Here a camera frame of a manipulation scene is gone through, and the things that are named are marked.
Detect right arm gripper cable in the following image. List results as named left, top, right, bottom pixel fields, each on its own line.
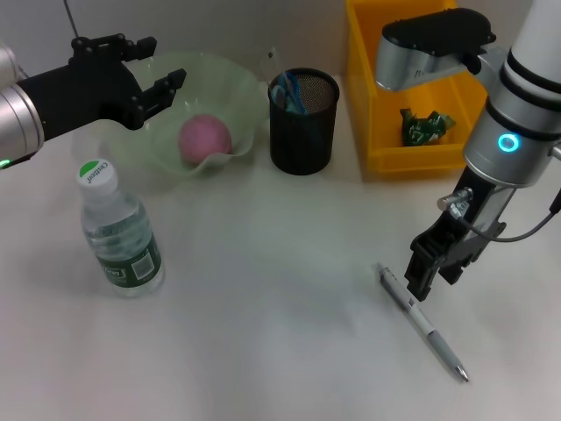
left=437, top=142, right=561, bottom=243

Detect white grey pen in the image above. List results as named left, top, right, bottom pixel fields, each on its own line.
left=377, top=261, right=470, bottom=383

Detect translucent green fruit plate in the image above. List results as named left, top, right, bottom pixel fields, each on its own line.
left=103, top=51, right=263, bottom=179

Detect arm gripper cable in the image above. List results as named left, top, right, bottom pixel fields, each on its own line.
left=437, top=142, right=561, bottom=243
left=6, top=151, right=43, bottom=168

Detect left arm gripper cable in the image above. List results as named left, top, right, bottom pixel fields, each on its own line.
left=6, top=151, right=43, bottom=168

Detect clear plastic ruler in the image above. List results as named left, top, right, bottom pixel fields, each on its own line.
left=259, top=46, right=303, bottom=113

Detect black mesh pen holder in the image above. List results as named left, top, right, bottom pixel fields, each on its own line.
left=267, top=67, right=341, bottom=175

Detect clear green-label water bottle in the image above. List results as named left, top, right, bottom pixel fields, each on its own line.
left=77, top=158, right=167, bottom=299

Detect blue scissors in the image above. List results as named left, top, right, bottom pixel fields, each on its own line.
left=270, top=72, right=308, bottom=116

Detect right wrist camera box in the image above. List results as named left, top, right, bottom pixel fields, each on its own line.
left=375, top=7, right=499, bottom=93

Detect pink peach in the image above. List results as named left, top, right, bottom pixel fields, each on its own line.
left=178, top=112, right=233, bottom=164

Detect green plastic wrapper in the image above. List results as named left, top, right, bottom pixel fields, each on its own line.
left=398, top=107, right=457, bottom=148

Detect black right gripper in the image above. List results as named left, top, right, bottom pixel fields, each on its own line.
left=403, top=168, right=517, bottom=303

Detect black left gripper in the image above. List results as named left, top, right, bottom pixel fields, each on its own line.
left=17, top=33, right=188, bottom=141

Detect yellow plastic bin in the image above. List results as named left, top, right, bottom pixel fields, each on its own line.
left=344, top=0, right=492, bottom=175

